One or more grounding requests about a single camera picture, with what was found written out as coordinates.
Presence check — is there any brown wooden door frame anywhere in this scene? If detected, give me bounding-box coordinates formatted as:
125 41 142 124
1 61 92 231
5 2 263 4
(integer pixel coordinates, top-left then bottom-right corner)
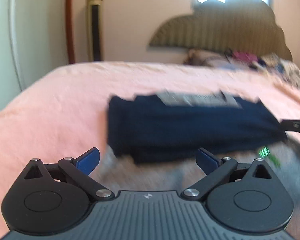
65 0 75 64

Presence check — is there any pink bed sheet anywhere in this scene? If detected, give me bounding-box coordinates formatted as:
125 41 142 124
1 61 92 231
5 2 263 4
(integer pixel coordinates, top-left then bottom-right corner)
0 62 300 238

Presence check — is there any grey and navy sweater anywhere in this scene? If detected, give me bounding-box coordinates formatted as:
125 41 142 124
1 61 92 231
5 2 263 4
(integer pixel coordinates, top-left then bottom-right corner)
94 92 300 207

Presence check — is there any magenta garment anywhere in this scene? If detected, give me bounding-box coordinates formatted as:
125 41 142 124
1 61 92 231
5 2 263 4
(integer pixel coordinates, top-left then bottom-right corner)
232 51 258 63

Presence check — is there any patterned clothes pile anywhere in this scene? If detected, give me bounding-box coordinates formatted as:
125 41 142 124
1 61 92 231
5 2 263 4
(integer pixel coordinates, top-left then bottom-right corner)
250 53 300 90

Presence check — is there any white glass wardrobe door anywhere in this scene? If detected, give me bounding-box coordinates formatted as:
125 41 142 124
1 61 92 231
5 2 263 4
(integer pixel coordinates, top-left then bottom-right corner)
0 0 69 111

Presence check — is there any olive padded headboard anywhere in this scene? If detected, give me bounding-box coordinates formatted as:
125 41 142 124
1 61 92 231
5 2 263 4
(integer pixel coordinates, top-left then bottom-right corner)
149 0 293 61

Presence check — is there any gold tower air conditioner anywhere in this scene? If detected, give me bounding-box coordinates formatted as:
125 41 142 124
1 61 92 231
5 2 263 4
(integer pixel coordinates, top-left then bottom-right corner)
86 0 103 62

